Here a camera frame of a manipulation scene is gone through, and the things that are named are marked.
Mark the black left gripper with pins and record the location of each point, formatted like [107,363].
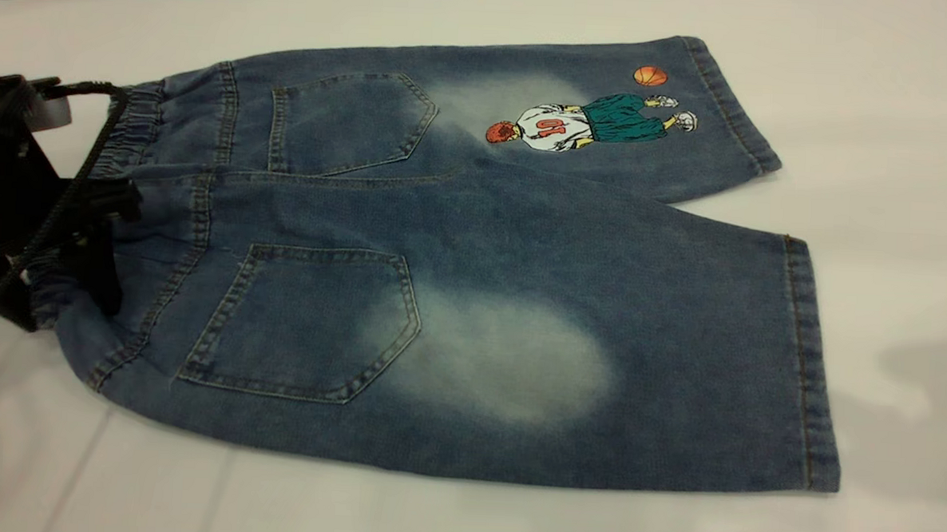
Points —
[4,213]

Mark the blue denim shorts with basketball print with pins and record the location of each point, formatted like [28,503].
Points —
[522,244]

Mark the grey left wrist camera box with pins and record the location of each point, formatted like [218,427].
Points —
[55,112]

